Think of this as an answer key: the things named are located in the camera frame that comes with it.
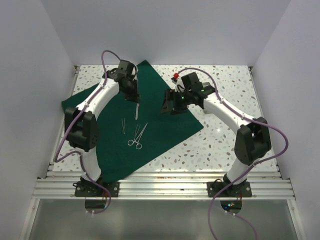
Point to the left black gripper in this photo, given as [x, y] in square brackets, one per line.
[134, 97]

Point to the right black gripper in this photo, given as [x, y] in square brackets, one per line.
[172, 94]

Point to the curved-tip tweezers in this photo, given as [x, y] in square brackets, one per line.
[137, 111]

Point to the fine straight tweezers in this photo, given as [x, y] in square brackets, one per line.
[137, 130]

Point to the metal tray tin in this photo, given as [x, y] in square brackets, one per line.
[206, 90]

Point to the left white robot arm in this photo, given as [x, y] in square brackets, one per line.
[81, 126]

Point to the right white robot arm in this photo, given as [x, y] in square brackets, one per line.
[252, 137]

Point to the green surgical cloth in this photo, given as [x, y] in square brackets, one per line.
[115, 157]

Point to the steel hemostat forceps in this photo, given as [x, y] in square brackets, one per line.
[136, 140]

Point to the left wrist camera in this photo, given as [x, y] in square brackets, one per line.
[128, 66]

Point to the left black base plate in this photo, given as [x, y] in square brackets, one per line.
[88, 189]

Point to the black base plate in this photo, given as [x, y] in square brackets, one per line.
[88, 189]
[241, 190]

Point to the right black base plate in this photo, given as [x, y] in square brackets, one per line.
[241, 190]

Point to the aluminium rail frame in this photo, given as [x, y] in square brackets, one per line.
[170, 188]

